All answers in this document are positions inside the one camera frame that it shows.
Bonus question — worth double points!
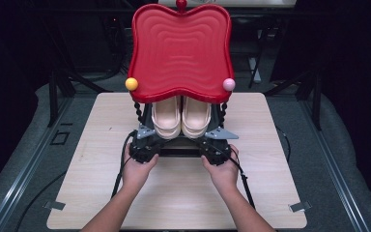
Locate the black metal stand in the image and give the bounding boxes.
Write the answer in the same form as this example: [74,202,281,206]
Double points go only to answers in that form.
[263,68,324,131]
[46,68,114,129]

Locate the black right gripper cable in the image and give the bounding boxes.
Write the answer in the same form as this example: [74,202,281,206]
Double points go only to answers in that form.
[206,141,256,211]

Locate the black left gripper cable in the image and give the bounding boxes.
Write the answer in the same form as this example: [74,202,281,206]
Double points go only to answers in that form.
[14,130,137,232]

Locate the aluminium floor rail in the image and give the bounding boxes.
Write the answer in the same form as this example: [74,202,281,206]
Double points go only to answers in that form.
[0,96,75,232]
[299,96,371,232]

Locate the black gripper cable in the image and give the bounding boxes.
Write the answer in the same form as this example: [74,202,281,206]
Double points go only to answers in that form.
[206,141,256,211]
[14,130,137,232]

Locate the red and black shoe rack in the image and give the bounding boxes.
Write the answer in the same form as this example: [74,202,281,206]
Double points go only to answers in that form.
[125,0,237,159]

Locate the person's right hand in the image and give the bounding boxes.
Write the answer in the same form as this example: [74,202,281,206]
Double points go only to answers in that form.
[201,144,241,193]

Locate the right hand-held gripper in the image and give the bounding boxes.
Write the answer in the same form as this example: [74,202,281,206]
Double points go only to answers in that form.
[199,127,240,166]

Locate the cream clog shoe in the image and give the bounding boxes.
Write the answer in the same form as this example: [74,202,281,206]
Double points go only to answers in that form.
[150,96,183,140]
[181,96,213,140]

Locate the person's left hand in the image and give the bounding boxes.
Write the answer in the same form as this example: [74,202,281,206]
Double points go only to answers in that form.
[121,143,159,191]

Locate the black floor cable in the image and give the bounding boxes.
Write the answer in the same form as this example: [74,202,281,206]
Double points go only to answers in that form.
[275,126,292,164]

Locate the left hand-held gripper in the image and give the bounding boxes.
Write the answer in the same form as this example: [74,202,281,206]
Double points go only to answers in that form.
[128,124,162,163]

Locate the metal table clip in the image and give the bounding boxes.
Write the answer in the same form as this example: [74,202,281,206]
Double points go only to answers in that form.
[290,200,313,214]
[43,200,67,212]

